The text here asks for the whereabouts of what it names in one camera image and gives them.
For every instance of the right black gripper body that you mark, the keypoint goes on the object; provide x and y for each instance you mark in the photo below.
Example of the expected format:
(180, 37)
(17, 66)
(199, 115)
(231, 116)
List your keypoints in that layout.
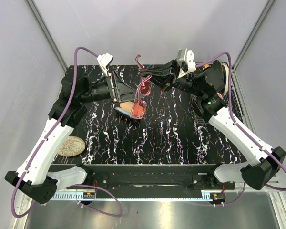
(182, 82)

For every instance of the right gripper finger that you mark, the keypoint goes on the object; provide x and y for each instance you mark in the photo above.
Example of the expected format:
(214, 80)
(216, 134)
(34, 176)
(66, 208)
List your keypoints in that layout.
(158, 71)
(164, 83)

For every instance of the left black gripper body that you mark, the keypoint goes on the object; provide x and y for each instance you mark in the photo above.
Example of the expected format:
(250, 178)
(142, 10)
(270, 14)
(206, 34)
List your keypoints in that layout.
(105, 90)

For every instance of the red sunglasses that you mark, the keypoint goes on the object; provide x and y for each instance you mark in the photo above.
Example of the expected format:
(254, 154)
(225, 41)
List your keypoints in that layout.
(143, 90)

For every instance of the black glasses case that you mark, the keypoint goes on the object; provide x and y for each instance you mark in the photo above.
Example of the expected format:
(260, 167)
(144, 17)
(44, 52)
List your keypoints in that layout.
(125, 108)

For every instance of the light blue cleaning cloth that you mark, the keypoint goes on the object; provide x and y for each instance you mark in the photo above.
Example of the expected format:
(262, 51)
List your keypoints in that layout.
(122, 112)

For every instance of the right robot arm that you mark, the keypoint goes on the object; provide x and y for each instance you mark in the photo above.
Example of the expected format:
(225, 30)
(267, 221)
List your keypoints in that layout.
(209, 87)

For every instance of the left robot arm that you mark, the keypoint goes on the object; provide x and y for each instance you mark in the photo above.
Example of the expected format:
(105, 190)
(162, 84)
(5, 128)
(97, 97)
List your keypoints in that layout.
(33, 178)

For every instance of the white plate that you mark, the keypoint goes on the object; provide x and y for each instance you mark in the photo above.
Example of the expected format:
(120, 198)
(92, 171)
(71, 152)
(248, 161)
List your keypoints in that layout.
(226, 78)

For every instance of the beige patterned round coaster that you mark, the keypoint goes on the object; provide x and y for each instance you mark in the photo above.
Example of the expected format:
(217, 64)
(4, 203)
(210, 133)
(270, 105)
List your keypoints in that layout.
(72, 146)

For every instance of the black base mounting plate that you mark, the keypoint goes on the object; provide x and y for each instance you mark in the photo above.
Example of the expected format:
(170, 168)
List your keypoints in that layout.
(187, 176)

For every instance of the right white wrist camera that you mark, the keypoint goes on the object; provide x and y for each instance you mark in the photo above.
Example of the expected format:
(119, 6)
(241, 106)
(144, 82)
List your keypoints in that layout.
(185, 60)

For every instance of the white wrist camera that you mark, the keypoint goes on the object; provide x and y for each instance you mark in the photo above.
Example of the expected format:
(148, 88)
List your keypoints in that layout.
(104, 62)
(185, 60)

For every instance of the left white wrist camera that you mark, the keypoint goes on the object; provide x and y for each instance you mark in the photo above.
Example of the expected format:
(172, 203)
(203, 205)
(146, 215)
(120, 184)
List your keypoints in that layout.
(104, 62)

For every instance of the black wire dish rack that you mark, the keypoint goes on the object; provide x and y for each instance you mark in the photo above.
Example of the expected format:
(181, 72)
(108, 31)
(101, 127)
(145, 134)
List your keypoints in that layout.
(236, 107)

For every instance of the aluminium rail frame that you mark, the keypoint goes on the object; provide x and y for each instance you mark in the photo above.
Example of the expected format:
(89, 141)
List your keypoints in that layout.
(68, 189)

